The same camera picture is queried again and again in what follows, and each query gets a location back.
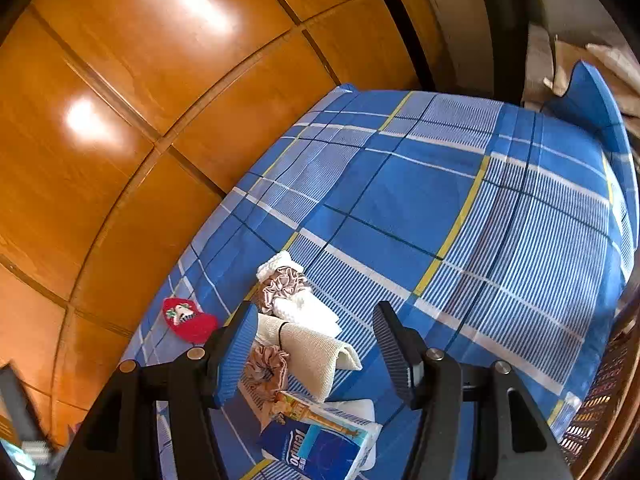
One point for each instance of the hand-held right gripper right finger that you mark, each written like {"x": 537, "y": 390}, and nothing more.
{"x": 391, "y": 345}

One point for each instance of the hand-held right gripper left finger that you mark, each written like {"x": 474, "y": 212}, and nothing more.
{"x": 235, "y": 355}

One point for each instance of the pink satin scrunchie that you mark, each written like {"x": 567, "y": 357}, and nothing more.
{"x": 267, "y": 365}
{"x": 285, "y": 285}

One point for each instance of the red knitted sock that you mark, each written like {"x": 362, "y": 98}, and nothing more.
{"x": 192, "y": 325}

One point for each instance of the beige towel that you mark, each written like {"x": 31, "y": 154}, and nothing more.
{"x": 310, "y": 355}

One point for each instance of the white knit towel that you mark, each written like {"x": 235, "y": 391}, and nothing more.
{"x": 312, "y": 312}

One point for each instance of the blue tissue pack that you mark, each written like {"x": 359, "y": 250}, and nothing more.
{"x": 310, "y": 452}

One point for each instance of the blue plaid bed sheet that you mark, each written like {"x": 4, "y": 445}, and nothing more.
{"x": 425, "y": 200}

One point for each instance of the brown wicker basket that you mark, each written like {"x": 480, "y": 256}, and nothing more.
{"x": 605, "y": 395}

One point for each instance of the wooden wardrobe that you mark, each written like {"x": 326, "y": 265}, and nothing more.
{"x": 125, "y": 85}

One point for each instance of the blue pillow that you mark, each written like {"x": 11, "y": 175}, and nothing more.
{"x": 590, "y": 100}

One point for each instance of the brown cardboard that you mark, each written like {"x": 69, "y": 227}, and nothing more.
{"x": 575, "y": 70}

